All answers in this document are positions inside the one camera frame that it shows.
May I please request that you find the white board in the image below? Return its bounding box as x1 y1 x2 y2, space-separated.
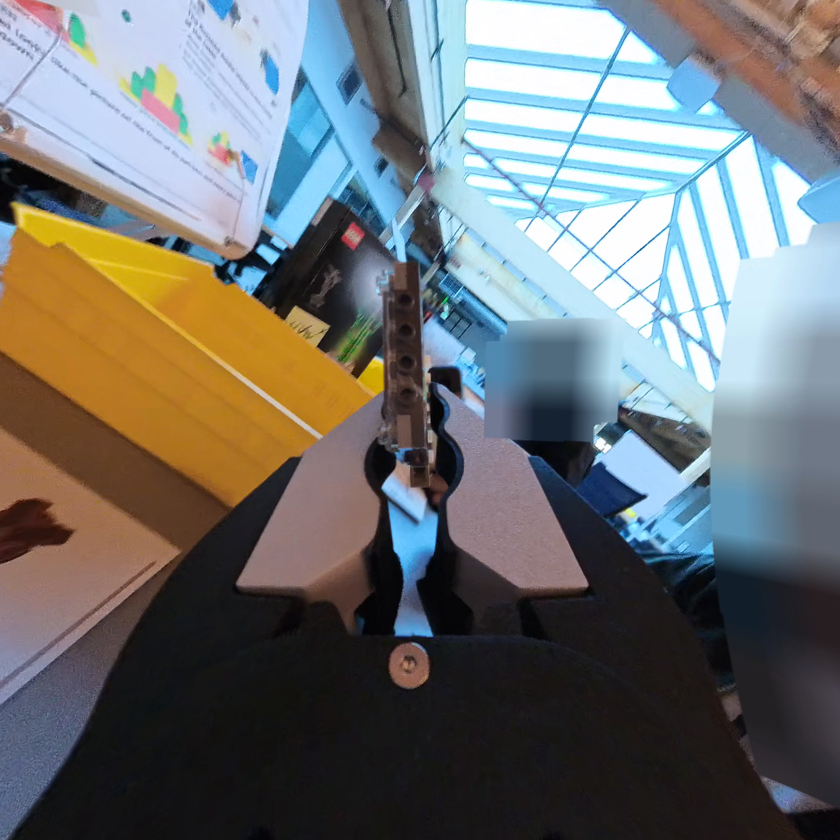
602 430 686 501

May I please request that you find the grey desk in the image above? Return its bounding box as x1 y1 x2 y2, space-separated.
0 353 439 840

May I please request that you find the skylight window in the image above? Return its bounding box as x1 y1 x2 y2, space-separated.
459 0 818 395

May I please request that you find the colourful instruction sheet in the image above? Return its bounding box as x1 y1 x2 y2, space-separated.
0 0 309 260

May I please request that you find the open instruction booklet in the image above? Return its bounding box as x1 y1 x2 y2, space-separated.
0 427 182 704

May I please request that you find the dark blue fabric chair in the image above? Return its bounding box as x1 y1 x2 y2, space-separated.
574 461 649 521

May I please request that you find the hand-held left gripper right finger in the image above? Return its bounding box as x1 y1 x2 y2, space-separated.
428 382 590 621

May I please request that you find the black panel with green print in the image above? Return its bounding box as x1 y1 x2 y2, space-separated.
274 197 396 379

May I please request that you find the grey studded toy brick plate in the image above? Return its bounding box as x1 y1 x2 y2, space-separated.
375 261 435 488

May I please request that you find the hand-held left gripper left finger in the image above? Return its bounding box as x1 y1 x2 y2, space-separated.
235 394 398 621

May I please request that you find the large yellow plastic bin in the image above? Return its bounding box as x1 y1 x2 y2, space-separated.
0 202 376 508

